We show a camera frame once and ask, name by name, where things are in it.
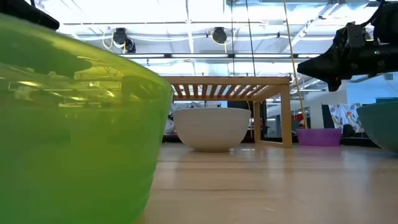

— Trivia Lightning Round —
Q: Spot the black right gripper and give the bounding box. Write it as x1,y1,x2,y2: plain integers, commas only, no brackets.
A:
297,43,398,93

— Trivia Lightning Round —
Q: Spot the small purple bowl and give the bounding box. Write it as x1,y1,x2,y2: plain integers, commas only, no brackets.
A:
295,128,343,147

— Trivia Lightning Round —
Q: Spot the large teal bowl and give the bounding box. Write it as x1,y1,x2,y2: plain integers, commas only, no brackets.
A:
356,100,398,154

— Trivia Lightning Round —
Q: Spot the large white bowl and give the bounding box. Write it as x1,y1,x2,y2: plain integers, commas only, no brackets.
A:
172,107,252,153

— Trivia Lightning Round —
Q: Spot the small translucent green bowl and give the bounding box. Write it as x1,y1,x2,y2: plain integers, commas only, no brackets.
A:
0,12,174,224

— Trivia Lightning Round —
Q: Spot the wooden slatted shelf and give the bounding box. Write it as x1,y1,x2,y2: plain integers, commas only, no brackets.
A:
163,76,294,149

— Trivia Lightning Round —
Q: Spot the colourful patterned cloth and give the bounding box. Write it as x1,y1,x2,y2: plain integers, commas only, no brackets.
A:
328,103,364,134

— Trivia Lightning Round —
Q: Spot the yellow cable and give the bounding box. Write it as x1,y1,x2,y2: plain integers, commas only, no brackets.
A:
282,0,308,130

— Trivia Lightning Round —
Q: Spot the black cable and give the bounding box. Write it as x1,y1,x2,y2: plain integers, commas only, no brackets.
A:
244,0,257,77

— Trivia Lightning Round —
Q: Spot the black ceiling cable reel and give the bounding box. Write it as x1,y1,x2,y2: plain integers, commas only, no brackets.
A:
111,27,137,54
211,26,228,45

